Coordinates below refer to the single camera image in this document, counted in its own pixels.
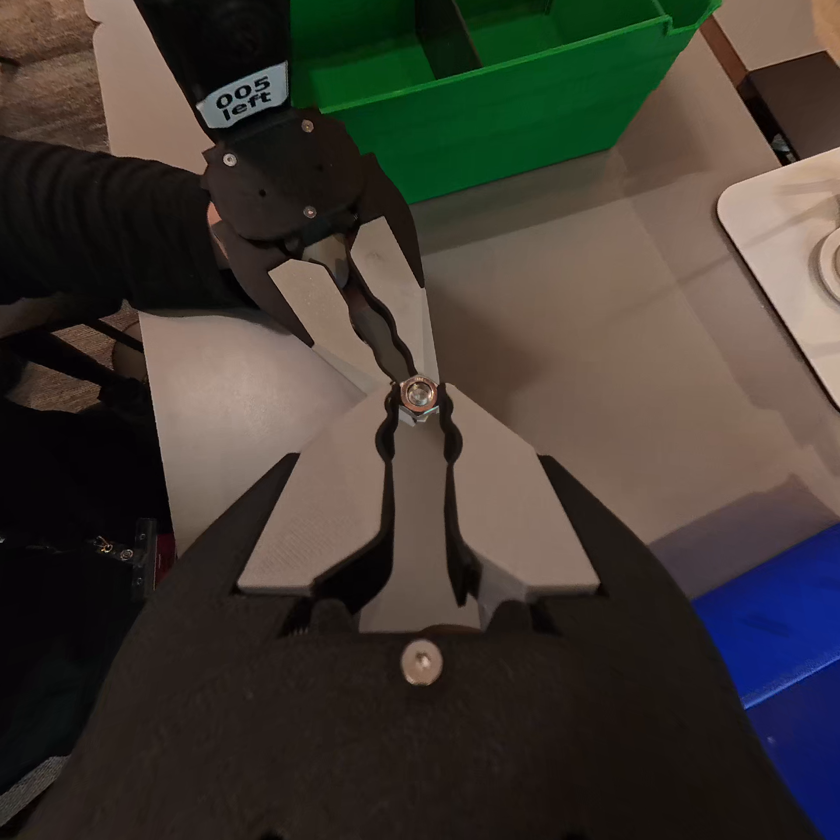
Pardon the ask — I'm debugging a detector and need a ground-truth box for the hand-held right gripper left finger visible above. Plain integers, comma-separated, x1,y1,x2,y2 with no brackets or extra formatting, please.
236,384,398,611

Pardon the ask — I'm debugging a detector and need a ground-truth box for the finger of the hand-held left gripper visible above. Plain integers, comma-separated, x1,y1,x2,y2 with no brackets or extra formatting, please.
346,217,441,389
266,238,398,399

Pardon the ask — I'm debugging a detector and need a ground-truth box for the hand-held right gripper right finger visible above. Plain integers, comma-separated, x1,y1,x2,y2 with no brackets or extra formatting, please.
443,384,601,611

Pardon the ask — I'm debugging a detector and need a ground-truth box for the steel hex nut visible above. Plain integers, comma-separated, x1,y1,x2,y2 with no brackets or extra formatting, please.
397,374,442,421

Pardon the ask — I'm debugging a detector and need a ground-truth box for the green plastic bin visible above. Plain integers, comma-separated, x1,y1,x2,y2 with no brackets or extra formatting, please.
289,0,724,206

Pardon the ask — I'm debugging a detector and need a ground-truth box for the blue plastic bin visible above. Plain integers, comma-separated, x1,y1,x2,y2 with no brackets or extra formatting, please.
692,525,840,840

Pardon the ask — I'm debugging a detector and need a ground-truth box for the person's left forearm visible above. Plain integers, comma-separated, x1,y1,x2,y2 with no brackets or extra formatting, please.
0,134,266,315

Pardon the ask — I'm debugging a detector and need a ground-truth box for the dark desk cable cover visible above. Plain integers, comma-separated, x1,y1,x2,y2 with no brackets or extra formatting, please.
735,51,840,166

